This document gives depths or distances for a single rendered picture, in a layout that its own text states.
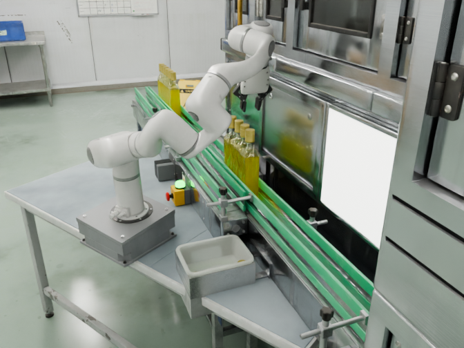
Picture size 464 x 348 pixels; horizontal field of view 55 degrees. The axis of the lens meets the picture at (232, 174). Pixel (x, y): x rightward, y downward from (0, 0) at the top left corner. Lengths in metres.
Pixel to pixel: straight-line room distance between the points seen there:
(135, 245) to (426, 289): 1.14
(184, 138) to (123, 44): 6.13
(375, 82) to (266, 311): 0.72
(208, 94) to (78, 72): 6.18
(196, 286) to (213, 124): 0.50
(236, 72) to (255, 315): 0.71
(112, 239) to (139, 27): 6.02
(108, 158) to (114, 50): 6.02
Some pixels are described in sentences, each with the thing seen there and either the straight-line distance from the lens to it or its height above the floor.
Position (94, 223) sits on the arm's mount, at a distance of 1.66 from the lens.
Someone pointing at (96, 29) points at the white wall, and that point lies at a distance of 7.30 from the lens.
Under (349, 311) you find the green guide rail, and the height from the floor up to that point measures 0.92.
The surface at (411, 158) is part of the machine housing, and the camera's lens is 0.58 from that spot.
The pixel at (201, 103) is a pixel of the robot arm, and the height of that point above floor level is 1.34.
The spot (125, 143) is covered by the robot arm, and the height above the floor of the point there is 1.19.
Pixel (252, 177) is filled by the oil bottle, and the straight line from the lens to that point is 1.63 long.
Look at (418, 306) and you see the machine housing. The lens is 0.64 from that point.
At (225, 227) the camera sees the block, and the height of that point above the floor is 0.86.
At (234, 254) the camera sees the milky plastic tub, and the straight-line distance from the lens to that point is 1.57.
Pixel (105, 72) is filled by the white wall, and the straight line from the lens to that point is 7.40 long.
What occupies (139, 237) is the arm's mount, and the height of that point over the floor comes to 0.83.
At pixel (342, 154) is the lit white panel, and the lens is 1.33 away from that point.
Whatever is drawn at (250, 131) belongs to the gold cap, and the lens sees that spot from 1.57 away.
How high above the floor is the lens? 1.66
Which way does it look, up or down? 24 degrees down
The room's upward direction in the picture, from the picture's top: straight up
